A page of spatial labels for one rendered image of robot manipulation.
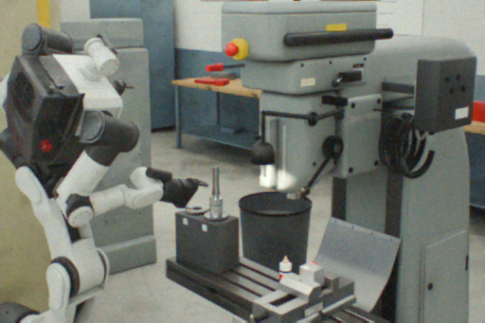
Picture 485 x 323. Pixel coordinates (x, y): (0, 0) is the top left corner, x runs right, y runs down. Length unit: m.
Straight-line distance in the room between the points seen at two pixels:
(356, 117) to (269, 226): 2.02
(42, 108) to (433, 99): 1.12
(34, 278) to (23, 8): 1.38
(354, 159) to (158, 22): 7.40
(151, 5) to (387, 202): 7.24
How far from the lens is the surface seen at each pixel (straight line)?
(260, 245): 4.06
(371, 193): 2.36
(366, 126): 2.10
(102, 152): 1.94
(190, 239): 2.42
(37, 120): 1.97
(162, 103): 9.43
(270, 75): 1.90
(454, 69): 2.00
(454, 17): 6.56
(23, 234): 3.54
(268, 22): 1.77
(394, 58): 2.20
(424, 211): 2.35
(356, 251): 2.40
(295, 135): 1.92
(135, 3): 9.21
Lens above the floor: 1.90
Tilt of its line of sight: 12 degrees down
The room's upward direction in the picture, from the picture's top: straight up
